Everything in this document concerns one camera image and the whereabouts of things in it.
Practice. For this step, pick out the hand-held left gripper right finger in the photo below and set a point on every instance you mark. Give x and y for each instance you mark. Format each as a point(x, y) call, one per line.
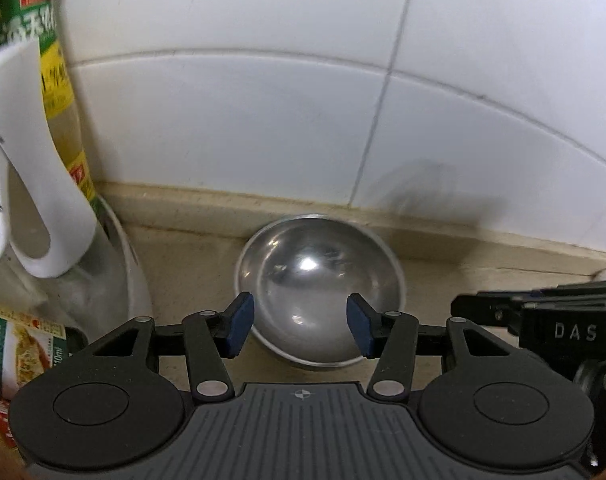
point(360, 324)

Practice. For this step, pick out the white round turntable tray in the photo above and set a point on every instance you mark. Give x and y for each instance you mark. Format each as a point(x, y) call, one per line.
point(133, 270)

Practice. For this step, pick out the white spray bottle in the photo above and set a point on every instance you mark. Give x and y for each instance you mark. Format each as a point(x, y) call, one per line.
point(33, 160)

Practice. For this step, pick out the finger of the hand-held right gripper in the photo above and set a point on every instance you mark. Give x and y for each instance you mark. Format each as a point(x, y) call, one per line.
point(558, 291)
point(483, 310)

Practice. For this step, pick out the stainless steel bowl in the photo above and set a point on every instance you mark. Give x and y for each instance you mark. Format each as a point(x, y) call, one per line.
point(313, 260)

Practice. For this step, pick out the green yellow label oil bottle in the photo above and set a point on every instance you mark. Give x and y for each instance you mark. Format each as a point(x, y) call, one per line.
point(48, 60)

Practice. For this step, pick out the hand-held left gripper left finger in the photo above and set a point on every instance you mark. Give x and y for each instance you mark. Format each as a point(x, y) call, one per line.
point(240, 322)

